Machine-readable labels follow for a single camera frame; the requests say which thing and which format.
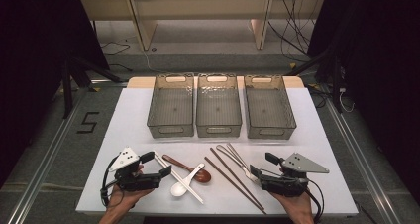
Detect silver metal fork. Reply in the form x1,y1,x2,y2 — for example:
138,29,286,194
226,143,253,172
216,144,258,182

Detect white table sheet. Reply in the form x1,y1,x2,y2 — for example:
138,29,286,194
75,86,360,217

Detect bundle of black floor cables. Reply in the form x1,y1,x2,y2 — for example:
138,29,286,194
266,0,319,63

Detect brown wooden spoon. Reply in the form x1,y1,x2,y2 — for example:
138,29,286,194
161,154,212,184

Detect white floor cable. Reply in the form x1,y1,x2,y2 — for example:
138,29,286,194
141,49,163,75

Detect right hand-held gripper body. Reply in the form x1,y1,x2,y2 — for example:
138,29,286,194
259,152,330,198

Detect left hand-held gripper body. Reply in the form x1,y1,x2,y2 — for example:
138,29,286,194
108,147,163,192

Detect black metal stand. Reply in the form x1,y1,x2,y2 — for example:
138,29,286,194
59,54,124,120
286,45,345,115

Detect person's left hand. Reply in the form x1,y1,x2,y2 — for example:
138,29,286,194
106,183,156,212

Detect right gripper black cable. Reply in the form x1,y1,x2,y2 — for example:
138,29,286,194
305,178,326,224

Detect dark brown chopstick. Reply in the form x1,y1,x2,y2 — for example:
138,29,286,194
209,147,265,211
203,156,267,215

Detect thin black floor cable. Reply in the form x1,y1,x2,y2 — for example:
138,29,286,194
99,40,134,73

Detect translucent grey plastic bin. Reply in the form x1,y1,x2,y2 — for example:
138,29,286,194
243,73,297,141
146,72,196,139
195,72,244,139

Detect person's right hand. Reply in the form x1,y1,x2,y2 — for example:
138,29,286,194
270,190,314,218

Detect beige wooden desk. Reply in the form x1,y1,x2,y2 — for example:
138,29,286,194
78,0,328,52

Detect white cable loop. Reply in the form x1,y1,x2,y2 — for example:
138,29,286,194
338,87,357,114

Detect long metal floor rail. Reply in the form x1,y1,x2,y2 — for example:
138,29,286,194
325,98,403,224
5,94,87,224

